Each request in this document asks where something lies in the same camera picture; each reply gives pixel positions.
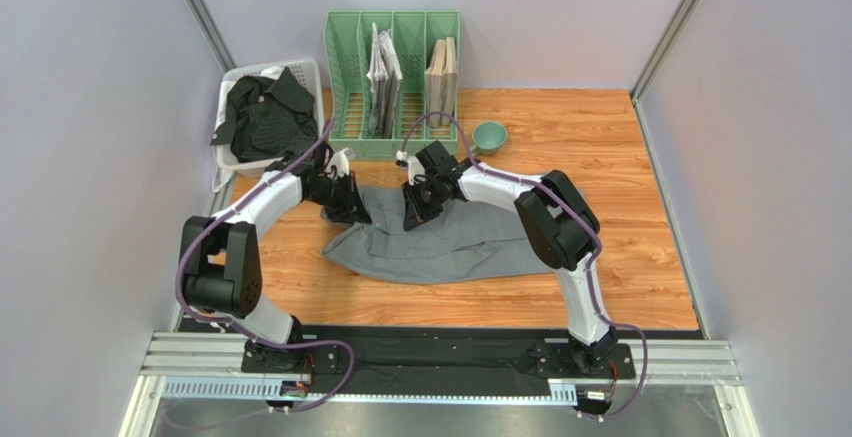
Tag grey long sleeve shirt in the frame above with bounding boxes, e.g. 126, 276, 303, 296
322, 186, 553, 285

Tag teal cup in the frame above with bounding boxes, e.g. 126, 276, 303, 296
471, 121, 508, 156

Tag grey magazines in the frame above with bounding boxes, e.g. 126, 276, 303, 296
367, 23, 403, 139

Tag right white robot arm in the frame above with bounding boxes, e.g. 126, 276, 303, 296
396, 141, 617, 374

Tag white laundry basket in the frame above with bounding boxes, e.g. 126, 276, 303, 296
210, 59, 324, 176

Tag black striped shirt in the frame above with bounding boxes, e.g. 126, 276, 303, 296
211, 67, 319, 163

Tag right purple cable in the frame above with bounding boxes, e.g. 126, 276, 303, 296
396, 111, 648, 422

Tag brown books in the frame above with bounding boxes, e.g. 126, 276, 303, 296
424, 36, 458, 128

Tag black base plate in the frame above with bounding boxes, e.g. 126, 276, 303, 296
179, 319, 637, 398

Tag aluminium frame rail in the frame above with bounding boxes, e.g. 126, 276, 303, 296
141, 331, 741, 405

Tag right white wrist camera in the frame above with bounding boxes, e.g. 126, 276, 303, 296
396, 150, 426, 185

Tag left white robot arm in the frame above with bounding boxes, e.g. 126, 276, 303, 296
176, 142, 371, 366

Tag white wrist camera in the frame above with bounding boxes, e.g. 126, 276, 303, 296
396, 150, 426, 185
326, 147, 356, 179

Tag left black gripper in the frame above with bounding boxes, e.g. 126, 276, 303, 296
308, 171, 373, 226

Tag green file organizer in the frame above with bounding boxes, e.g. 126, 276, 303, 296
323, 10, 461, 161

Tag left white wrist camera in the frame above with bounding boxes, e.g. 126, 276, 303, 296
326, 147, 356, 179

